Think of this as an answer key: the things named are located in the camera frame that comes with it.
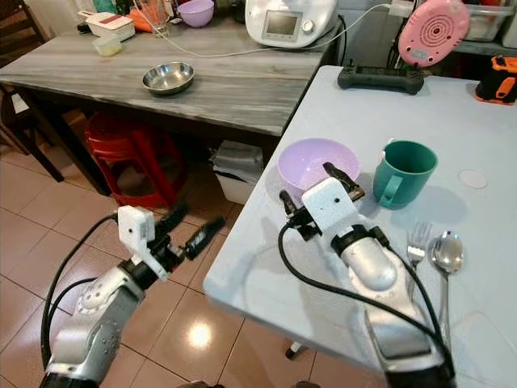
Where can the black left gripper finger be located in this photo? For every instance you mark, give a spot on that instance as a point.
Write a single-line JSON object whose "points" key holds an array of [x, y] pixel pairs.
{"points": [[174, 218], [204, 237]]}

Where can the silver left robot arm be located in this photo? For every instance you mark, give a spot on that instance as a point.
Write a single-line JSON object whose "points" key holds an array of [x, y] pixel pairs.
{"points": [[97, 323]]}

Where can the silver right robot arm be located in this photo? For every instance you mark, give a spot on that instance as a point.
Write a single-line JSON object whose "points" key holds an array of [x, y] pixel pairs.
{"points": [[367, 271]]}

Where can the large purple plastic bowl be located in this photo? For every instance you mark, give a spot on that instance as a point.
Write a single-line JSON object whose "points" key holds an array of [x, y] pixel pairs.
{"points": [[303, 162]]}

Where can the white storage box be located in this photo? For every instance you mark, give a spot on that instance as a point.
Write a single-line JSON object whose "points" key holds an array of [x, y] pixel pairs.
{"points": [[236, 171]]}

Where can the white folding table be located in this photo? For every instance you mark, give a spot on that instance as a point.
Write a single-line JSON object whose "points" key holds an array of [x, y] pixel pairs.
{"points": [[371, 113]]}

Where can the green plastic mug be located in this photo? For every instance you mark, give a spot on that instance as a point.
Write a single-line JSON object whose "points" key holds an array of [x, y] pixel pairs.
{"points": [[412, 174]]}

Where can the red plastic stool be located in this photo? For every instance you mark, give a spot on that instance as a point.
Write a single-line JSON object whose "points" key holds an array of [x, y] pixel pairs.
{"points": [[121, 149]]}

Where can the black handheld controller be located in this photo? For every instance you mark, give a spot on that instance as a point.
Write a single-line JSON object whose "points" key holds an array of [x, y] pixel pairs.
{"points": [[381, 79]]}

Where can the silver metal fork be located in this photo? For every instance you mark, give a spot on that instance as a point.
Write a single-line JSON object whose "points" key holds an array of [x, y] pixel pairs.
{"points": [[419, 238]]}

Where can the grey wood top table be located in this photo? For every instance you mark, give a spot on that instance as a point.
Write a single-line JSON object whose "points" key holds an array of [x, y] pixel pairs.
{"points": [[250, 89]]}

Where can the white round disc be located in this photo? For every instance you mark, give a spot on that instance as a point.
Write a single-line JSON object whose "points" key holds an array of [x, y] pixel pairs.
{"points": [[472, 179]]}

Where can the silver metal spoon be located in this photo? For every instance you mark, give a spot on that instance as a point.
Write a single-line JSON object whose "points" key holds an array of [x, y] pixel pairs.
{"points": [[447, 252]]}

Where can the stainless steel bowl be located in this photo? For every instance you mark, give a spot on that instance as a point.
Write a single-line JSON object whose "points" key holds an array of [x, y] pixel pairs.
{"points": [[169, 78]]}

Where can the white kitchen machine with screen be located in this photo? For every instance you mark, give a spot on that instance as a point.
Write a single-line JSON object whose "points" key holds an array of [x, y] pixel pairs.
{"points": [[291, 24]]}

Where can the pink round appliance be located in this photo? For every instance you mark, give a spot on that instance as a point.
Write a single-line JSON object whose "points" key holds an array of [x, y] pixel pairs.
{"points": [[434, 31]]}

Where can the white power adapter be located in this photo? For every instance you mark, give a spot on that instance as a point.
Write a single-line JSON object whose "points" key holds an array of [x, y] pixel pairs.
{"points": [[402, 7]]}

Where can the small pale yellow container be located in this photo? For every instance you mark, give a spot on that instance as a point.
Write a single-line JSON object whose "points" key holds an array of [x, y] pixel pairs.
{"points": [[108, 45]]}

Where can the orange and black power tool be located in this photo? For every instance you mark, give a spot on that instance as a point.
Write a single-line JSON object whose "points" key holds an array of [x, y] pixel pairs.
{"points": [[499, 79]]}

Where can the white box with red label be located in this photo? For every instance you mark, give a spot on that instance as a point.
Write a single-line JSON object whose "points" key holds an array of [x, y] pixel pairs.
{"points": [[107, 25]]}

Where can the clear glass cup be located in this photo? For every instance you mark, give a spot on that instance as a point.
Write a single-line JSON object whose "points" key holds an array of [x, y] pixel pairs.
{"points": [[153, 14]]}

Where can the small purple bowl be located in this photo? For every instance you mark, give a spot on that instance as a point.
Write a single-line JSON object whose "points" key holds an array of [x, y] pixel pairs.
{"points": [[196, 12]]}

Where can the dark wooden chair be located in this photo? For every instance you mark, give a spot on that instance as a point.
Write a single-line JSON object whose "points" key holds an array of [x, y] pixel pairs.
{"points": [[16, 32]]}

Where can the clear plastic container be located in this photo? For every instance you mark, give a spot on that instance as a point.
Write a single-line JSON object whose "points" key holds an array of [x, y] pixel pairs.
{"points": [[491, 20]]}

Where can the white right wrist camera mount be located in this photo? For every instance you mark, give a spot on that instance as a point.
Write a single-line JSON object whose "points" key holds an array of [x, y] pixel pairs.
{"points": [[329, 204]]}

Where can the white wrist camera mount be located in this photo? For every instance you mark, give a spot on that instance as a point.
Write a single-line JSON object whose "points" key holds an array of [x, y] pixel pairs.
{"points": [[134, 230], [329, 204]]}

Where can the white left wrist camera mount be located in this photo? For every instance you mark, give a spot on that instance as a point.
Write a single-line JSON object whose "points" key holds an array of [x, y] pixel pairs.
{"points": [[134, 230]]}

